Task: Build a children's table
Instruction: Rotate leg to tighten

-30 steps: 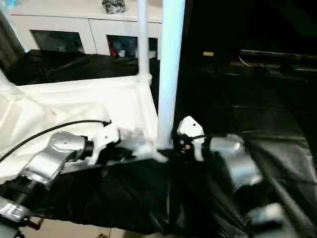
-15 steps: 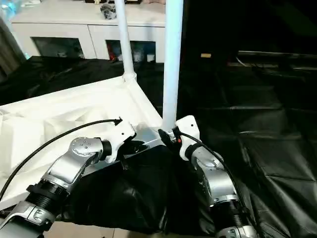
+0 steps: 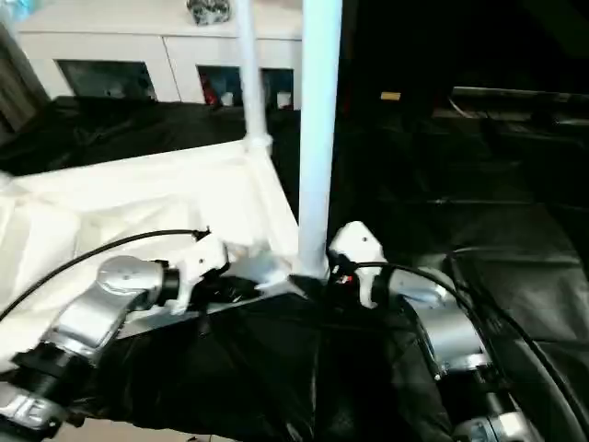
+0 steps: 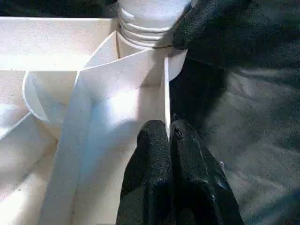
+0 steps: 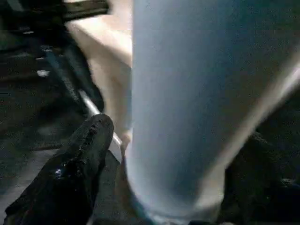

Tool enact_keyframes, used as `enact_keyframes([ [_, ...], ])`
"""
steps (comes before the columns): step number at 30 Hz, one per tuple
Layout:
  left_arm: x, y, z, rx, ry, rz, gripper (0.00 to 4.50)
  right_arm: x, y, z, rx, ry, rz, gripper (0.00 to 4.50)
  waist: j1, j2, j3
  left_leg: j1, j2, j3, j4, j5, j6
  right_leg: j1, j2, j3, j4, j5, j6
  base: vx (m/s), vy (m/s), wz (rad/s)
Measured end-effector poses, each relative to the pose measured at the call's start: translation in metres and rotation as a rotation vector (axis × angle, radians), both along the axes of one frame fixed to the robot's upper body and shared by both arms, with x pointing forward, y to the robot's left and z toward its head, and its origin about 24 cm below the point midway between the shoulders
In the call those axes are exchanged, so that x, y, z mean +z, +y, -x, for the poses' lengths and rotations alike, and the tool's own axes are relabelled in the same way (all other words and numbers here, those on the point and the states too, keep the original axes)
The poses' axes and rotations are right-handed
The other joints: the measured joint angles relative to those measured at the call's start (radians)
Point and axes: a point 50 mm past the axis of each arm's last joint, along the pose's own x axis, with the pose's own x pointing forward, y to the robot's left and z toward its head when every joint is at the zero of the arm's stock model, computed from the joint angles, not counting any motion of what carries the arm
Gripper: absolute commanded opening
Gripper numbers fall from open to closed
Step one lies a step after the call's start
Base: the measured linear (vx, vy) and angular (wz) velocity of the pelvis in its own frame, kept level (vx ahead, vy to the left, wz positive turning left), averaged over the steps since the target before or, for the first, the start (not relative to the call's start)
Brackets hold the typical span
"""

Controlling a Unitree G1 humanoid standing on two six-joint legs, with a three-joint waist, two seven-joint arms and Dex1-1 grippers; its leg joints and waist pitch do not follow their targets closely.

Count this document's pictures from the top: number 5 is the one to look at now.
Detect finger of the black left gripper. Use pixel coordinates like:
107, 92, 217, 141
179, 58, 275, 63
64, 45, 104, 111
45, 50, 82, 104

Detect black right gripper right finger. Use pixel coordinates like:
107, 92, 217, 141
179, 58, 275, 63
221, 132, 300, 225

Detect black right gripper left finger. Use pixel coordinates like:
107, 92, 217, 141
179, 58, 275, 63
4, 114, 114, 225

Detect white plastic table top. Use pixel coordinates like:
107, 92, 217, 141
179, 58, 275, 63
64, 0, 300, 204

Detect white plastic table leg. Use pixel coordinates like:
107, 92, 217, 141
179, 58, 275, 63
126, 0, 300, 223

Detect black mat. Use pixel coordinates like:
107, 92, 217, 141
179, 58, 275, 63
0, 0, 300, 225

